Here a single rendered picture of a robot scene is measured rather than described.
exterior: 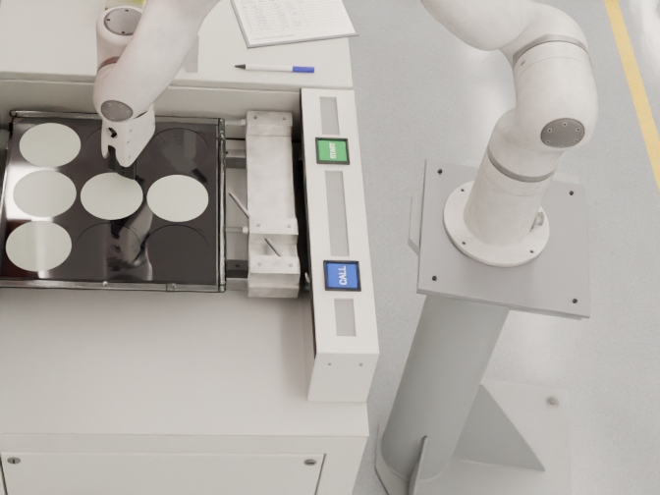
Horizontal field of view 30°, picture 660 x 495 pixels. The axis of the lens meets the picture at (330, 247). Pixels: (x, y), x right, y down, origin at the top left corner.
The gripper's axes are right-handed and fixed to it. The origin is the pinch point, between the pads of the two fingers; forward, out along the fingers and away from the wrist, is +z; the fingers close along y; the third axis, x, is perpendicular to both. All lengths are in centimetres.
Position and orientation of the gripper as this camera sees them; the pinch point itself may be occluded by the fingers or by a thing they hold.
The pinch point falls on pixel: (127, 166)
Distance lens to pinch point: 207.4
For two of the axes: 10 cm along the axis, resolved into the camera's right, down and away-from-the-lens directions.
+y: 3.8, -7.0, 6.1
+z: -1.2, 6.1, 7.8
